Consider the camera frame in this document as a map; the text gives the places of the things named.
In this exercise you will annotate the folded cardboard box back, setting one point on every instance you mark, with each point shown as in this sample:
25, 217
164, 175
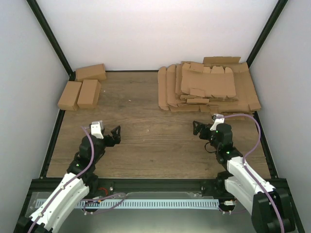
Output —
94, 72

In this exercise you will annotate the left black corner post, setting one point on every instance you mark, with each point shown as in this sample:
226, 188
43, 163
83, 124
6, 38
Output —
34, 6

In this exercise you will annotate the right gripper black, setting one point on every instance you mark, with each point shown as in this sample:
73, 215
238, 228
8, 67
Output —
205, 128

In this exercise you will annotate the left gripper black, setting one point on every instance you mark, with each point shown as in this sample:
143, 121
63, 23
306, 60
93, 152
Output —
117, 138

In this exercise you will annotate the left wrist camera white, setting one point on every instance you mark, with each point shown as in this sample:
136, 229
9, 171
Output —
97, 129

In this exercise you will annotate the stack of flat cardboard sheets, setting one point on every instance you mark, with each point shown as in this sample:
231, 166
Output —
218, 85

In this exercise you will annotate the folded cardboard box right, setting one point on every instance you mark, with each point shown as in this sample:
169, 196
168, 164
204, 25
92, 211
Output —
89, 94

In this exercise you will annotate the black corner post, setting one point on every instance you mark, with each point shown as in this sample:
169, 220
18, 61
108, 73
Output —
34, 6
276, 12

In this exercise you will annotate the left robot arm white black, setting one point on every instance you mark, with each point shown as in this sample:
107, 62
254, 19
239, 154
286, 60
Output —
79, 181

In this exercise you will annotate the folded cardboard box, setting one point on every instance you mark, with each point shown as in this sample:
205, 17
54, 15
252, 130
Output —
89, 94
69, 97
94, 72

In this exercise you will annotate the light blue slotted cable duct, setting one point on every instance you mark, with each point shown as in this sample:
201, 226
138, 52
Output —
205, 204

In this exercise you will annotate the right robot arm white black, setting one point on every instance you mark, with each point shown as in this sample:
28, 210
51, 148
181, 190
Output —
270, 208

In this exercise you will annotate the folded cardboard box left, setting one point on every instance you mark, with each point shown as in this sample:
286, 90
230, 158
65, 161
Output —
69, 97

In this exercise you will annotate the black aluminium frame rail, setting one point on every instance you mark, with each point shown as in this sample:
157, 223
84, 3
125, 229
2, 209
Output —
208, 187

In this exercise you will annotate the right black corner post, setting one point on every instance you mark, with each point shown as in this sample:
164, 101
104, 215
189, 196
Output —
276, 12

